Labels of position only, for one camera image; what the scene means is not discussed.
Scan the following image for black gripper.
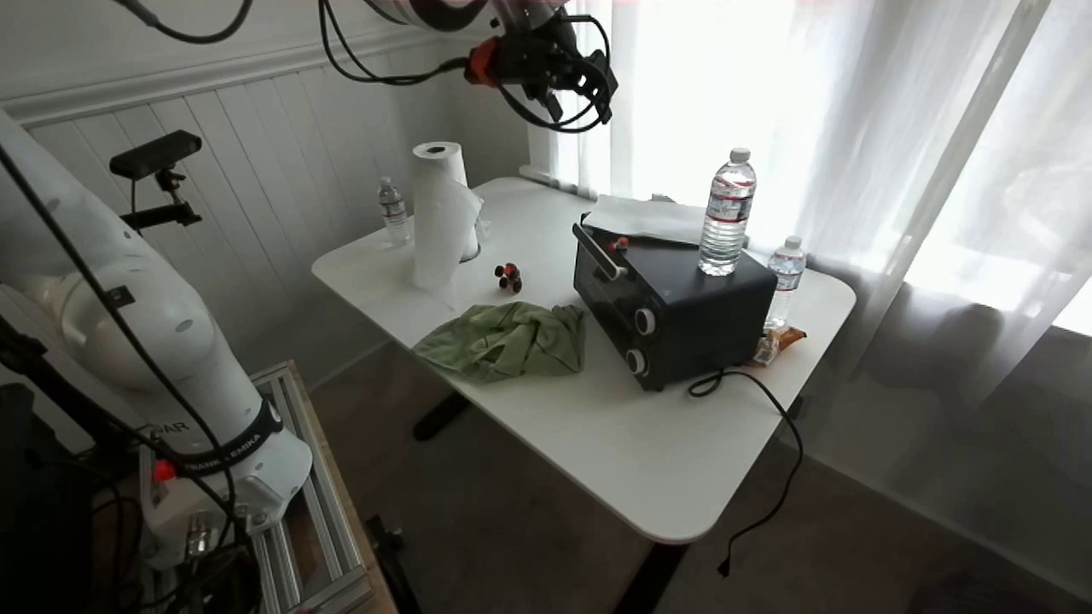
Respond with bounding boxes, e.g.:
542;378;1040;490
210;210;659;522
492;11;623;129

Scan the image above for white paper towel roll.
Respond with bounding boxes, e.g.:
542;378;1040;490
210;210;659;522
404;137;489;296

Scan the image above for black toaster oven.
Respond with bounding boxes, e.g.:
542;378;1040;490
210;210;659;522
568;216;782;396

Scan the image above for green cloth towel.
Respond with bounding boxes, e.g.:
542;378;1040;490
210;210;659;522
408;296;591;386

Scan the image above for tall clear water bottle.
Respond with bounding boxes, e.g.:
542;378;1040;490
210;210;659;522
697;146;760;281

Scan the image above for red-labelled water bottle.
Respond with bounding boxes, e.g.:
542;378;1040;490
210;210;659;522
376;173;415;254

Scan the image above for small clear water bottle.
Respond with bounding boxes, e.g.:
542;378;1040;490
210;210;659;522
768;235;809;335

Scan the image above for white sheer curtain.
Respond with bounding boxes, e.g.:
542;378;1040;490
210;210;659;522
526;0;1092;595

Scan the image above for orange snack wrapper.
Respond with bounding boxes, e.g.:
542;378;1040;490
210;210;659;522
749;321;810;369

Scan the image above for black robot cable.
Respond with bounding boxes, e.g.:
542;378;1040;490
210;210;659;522
112;0;623;132

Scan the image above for black oven power cable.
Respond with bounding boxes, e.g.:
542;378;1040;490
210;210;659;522
682;366;809;579

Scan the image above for black camera on stand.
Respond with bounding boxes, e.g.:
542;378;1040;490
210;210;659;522
105;125;203;235

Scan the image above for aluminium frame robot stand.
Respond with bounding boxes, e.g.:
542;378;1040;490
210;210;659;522
242;359;384;614

